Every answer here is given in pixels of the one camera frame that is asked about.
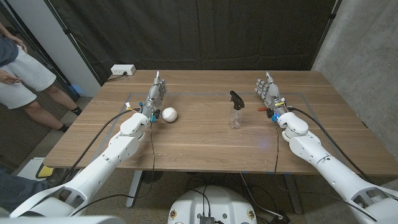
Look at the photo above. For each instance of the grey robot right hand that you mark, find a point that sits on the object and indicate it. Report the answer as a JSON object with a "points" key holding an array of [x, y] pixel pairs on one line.
{"points": [[273, 95]]}

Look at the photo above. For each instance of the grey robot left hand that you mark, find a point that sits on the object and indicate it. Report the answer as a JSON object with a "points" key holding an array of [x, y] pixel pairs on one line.
{"points": [[154, 96]]}

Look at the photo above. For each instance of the clear spray bottle black pump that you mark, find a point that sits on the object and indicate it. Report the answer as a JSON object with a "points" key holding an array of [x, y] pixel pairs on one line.
{"points": [[236, 116]]}

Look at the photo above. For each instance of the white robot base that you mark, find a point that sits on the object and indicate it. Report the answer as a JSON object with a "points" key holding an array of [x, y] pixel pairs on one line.
{"points": [[213, 205]]}

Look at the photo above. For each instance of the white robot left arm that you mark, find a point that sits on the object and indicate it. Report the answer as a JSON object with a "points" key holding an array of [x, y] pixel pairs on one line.
{"points": [[102, 163]]}

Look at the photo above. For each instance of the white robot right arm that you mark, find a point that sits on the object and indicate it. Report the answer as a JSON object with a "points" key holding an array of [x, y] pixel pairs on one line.
{"points": [[329, 169]]}

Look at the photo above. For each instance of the white baseball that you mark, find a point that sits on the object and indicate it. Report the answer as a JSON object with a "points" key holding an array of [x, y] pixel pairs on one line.
{"points": [[169, 114]]}

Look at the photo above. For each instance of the white power strip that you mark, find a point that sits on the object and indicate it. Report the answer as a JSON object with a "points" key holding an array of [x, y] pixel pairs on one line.
{"points": [[122, 69]]}

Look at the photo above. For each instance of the black backdrop curtain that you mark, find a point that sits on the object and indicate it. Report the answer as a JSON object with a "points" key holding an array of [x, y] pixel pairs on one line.
{"points": [[199, 34]]}

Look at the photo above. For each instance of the black round floor fan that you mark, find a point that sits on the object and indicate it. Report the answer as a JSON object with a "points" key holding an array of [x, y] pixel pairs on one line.
{"points": [[154, 176]]}

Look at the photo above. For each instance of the black backdrop stand pole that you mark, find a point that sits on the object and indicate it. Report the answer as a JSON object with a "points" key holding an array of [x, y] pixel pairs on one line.
{"points": [[326, 29], [74, 42]]}

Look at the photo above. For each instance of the white table leg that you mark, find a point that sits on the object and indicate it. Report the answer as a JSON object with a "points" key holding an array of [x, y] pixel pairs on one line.
{"points": [[133, 189]]}

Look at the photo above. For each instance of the grey table leg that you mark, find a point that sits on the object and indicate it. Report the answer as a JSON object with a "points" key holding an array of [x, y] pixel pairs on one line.
{"points": [[293, 194]]}

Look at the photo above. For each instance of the standing person white shorts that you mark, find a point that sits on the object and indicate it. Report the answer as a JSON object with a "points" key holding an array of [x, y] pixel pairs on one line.
{"points": [[25, 74]]}

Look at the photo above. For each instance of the yellow floor item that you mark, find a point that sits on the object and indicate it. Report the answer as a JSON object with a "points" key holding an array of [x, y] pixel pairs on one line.
{"points": [[46, 171]]}

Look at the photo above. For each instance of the seated person blue jeans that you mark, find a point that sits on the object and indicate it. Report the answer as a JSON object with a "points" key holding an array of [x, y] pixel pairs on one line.
{"points": [[18, 189]]}

